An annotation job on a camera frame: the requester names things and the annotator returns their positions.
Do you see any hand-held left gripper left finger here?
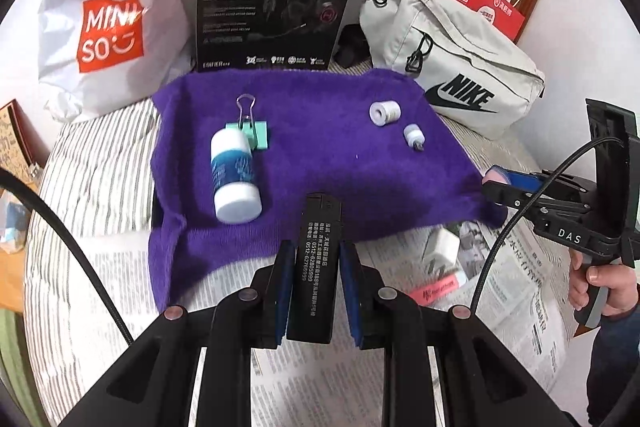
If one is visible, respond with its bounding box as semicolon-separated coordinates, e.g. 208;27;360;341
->
55;241;296;427

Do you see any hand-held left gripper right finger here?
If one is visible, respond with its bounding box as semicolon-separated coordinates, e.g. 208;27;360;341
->
337;241;566;427

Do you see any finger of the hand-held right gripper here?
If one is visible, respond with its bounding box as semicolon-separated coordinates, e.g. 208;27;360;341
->
481;181;591;222
487;164;583;196

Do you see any black lighter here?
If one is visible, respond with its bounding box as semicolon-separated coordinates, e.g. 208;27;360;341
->
286;193;345;343

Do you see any small white usb light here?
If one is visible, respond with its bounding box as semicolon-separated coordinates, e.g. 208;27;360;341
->
403;123;427;154

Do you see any white bottle blue label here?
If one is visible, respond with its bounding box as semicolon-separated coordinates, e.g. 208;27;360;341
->
210;128;263;224

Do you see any white round plug adapter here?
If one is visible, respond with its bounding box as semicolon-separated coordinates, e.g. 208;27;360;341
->
369;99;402;128

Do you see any green binder clip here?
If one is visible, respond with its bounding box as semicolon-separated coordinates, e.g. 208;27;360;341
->
225;94;271;152

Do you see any person's right forearm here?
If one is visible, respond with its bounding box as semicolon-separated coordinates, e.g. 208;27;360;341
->
560;307;640;427

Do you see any person's right hand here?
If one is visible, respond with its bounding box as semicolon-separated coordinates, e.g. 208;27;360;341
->
570;252;640;319

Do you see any pink highlighter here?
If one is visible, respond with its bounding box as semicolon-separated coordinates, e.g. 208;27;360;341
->
400;271;468;309

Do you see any white cube charger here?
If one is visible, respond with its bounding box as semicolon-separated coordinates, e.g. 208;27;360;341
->
422;227;461;278

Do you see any newspaper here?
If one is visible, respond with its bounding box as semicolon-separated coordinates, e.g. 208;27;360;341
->
250;219;576;427

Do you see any purple towel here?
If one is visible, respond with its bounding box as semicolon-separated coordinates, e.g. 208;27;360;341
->
148;68;508;313

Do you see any grey waist bag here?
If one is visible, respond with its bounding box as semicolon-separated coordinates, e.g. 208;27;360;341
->
334;0;547;142

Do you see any striped bed sheet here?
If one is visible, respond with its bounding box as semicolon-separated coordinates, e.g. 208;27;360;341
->
22;99;601;427

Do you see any small white blue box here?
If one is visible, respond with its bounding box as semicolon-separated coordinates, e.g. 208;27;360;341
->
0;189;31;254

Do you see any brown book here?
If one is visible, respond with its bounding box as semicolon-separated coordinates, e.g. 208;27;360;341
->
0;102;38;180

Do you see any black cable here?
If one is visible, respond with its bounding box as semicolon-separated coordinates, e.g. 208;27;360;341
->
0;168;135;344
467;134;623;310

